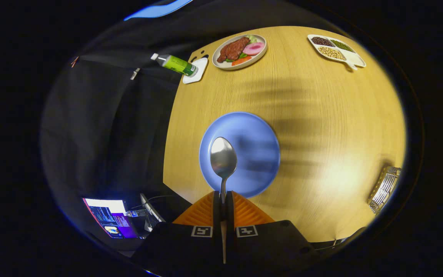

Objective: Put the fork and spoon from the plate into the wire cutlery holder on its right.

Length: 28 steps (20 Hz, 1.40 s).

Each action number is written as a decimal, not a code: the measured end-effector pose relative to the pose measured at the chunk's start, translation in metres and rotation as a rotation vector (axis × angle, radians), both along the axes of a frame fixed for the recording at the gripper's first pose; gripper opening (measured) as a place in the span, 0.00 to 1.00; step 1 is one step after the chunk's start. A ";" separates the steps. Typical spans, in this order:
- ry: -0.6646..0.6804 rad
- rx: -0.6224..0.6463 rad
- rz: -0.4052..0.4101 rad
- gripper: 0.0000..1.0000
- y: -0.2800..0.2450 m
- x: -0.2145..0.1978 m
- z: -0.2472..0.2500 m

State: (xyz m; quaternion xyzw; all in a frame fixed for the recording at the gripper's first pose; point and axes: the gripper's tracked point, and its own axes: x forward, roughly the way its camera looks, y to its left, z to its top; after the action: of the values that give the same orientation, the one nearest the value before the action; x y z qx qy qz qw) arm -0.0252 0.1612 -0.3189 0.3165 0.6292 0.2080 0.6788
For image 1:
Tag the plate of toy food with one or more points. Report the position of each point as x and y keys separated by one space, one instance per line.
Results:
x=237 y=48

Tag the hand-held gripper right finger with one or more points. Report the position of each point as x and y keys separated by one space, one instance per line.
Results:
x=230 y=211

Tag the black backdrop cloth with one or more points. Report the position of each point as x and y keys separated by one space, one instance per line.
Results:
x=102 y=127

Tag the copper clip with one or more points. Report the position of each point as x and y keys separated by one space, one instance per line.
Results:
x=75 y=61

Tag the green label plastic bottle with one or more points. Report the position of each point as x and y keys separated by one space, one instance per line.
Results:
x=177 y=64

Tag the white divided bean tray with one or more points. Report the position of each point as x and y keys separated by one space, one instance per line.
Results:
x=356 y=59

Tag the blue plate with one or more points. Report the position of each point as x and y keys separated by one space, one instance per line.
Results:
x=256 y=154

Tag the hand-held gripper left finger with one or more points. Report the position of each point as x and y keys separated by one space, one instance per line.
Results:
x=216 y=211

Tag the silver laptop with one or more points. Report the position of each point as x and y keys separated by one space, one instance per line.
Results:
x=152 y=211

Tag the silver clip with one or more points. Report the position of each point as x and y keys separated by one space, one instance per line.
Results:
x=135 y=73

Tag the metal spoon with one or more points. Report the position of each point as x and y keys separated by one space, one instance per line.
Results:
x=223 y=157

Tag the white square coaster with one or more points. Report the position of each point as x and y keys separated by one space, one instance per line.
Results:
x=198 y=79

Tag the lit computer screen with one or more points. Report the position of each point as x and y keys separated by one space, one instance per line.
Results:
x=110 y=217

